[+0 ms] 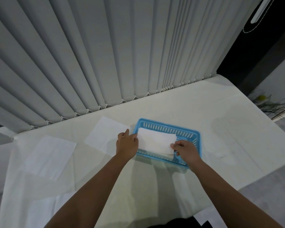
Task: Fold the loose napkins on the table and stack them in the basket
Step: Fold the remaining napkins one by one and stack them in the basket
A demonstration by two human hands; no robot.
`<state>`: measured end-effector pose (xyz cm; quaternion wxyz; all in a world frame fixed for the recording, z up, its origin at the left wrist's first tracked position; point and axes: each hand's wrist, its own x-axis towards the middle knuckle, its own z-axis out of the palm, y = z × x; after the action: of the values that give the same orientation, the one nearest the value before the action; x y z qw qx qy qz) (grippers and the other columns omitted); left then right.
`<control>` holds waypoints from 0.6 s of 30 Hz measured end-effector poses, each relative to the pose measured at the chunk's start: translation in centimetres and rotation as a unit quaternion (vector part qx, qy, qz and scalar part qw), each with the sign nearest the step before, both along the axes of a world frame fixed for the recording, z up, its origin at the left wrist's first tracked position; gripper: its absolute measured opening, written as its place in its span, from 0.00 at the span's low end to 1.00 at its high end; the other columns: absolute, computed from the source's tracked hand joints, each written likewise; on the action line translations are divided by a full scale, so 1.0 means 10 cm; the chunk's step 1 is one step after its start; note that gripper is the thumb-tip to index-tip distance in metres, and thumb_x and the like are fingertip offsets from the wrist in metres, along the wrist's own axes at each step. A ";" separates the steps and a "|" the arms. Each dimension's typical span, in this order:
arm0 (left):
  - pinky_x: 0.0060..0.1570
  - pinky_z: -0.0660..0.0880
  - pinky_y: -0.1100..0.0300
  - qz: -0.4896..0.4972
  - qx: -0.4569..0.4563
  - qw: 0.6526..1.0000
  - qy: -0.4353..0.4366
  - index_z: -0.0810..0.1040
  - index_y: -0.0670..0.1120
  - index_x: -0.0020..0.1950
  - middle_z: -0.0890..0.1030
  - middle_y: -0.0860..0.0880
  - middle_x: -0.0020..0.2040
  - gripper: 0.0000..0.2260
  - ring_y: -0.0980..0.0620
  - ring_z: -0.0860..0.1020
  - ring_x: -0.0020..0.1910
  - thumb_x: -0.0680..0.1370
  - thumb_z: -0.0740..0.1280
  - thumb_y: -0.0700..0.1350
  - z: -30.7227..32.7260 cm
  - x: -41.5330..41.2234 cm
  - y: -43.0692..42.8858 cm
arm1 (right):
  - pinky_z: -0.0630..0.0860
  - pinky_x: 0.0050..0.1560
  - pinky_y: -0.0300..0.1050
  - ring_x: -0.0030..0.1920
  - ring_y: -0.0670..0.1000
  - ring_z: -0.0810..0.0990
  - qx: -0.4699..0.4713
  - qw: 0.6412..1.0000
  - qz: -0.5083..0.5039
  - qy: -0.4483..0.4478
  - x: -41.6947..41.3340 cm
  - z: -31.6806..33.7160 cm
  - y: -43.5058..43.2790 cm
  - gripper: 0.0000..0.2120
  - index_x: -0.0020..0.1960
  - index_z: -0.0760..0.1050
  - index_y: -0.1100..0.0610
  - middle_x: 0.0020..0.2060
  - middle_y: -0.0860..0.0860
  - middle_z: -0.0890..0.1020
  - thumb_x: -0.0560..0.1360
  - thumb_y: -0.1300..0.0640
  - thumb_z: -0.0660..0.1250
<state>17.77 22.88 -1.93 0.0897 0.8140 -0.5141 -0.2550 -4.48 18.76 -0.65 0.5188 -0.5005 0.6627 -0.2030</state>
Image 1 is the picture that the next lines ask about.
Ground person's black clothing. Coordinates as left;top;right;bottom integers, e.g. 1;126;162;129
147;217;213;228

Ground white looped cord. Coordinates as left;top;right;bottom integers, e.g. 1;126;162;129
242;0;276;34

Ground person's left hand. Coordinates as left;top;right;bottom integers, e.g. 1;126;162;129
116;129;139;162

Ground white bead chain of blinds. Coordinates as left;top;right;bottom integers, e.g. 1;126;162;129
26;73;217;131

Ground person's right forearm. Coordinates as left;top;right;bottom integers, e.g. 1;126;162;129
188;158;283;228

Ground blue plastic slotted basket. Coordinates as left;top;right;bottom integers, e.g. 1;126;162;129
133;118;202;170

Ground grey vertical blinds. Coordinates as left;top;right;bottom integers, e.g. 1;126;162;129
0;0;262;134

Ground person's left forearm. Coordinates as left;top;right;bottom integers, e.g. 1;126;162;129
44;155;134;228

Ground white paper sheet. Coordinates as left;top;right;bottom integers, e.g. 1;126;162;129
24;136;77;182
85;116;131;156

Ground dried plant sprigs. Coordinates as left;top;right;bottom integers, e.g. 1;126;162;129
250;92;285;116

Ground white paper towel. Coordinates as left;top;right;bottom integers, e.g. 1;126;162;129
136;127;177;161

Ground person's right hand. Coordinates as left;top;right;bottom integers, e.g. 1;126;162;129
170;140;203;167

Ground white tablecloth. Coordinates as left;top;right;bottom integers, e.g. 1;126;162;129
0;74;285;228

